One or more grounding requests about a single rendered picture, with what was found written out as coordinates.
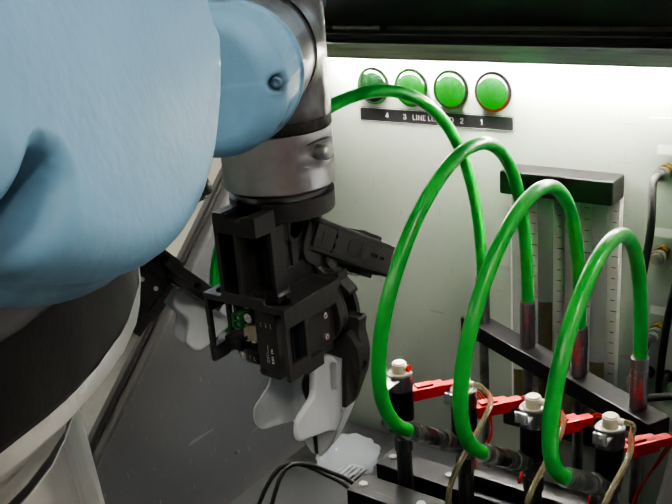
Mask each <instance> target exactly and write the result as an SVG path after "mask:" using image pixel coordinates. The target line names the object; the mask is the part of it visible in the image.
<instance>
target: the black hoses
mask: <svg viewBox="0 0 672 504"><path fill-rule="evenodd" d="M662 178H663V175H662V174H661V173H656V174H654V175H653V176H652V177H651V179H650V182H649V188H648V217H647V229H646V236H645V243H644V248H643V254H644V259H645V265H646V273H647V272H648V267H649V262H650V256H651V251H652V246H653V240H654V233H655V224H656V197H657V184H658V181H660V180H662ZM671 321H672V284H671V288H670V291H669V295H668V299H667V304H666V308H665V313H664V319H663V325H662V331H661V338H660V345H659V354H658V362H657V371H656V383H655V393H654V394H648V397H647V402H653V401H664V400H672V392H666V393H664V392H665V389H666V387H667V384H668V382H671V381H672V371H671V370H665V362H666V354H667V346H668V339H669V333H670V327H671ZM654 341H655V336H654V335H648V350H649V348H650V346H651V344H652V343H653V342H654ZM648 350H647V353H648ZM629 374H630V372H629ZM629 374H628V377H627V379H626V383H625V387H624V391H625V392H626V393H628V394H629V387H630V377H629ZM654 374H655V370H654V368H653V367H651V366H649V378H651V377H653V376H654Z"/></svg>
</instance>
